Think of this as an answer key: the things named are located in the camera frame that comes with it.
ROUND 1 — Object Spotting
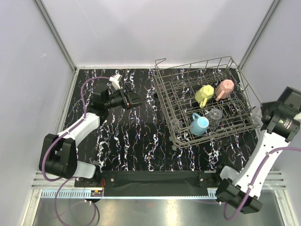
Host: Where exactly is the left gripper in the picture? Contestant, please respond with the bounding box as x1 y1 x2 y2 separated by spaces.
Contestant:
104 83 146 110

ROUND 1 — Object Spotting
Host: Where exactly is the clear glass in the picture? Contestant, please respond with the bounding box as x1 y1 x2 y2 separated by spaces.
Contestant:
170 118 182 133
250 106 263 126

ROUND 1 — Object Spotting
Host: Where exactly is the pink mug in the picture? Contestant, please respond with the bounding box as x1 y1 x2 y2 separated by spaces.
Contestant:
215 79 235 101

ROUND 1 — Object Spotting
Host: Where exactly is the clear glass tumbler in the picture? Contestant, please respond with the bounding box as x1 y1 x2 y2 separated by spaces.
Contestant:
208 108 223 131

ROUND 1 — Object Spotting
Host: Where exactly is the yellow mug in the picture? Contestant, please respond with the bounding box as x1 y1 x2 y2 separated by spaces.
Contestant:
195 85 214 108

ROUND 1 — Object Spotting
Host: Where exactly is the blue mug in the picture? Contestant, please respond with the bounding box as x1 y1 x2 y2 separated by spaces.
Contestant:
190 113 209 136

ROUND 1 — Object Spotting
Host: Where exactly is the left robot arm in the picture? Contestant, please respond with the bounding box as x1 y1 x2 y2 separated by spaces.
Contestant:
39 85 145 187

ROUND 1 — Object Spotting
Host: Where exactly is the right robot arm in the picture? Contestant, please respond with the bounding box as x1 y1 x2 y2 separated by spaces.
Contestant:
213 87 301 220

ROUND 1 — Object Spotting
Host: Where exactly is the black marbled mat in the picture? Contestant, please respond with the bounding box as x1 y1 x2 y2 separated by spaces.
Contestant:
64 68 258 171

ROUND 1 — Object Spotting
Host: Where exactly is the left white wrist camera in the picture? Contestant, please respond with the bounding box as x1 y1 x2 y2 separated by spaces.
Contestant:
109 74 122 90

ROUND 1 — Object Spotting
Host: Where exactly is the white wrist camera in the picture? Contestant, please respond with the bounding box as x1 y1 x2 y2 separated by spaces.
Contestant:
293 112 301 122
109 74 122 90

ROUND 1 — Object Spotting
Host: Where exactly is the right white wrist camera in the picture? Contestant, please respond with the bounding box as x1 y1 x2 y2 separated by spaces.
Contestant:
293 112 301 122

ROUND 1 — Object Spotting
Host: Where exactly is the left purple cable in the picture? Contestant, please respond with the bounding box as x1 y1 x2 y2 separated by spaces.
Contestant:
41 76 113 182

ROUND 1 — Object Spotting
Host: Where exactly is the purple cable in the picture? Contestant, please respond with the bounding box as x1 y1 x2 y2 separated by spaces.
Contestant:
41 76 113 182
223 147 301 220

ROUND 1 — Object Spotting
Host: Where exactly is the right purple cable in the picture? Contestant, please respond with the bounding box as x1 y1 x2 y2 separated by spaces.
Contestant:
223 147 301 220

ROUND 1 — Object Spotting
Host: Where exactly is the grey wire dish rack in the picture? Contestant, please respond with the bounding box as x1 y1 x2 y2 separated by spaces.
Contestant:
154 56 270 149

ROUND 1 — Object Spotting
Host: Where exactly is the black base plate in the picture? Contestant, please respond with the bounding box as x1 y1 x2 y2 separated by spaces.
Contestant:
75 171 221 188

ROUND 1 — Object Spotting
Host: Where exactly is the left aluminium corner post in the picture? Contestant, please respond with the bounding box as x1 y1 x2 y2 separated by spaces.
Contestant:
33 0 77 73

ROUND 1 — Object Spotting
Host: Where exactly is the aluminium corner post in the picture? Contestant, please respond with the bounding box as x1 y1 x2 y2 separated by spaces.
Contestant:
33 0 77 73
238 0 282 70

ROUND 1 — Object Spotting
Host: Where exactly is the right aluminium corner post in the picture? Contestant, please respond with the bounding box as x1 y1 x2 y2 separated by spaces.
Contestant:
238 0 282 70

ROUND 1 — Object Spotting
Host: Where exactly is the aluminium rail front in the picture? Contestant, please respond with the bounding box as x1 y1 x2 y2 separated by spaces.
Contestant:
30 170 286 200

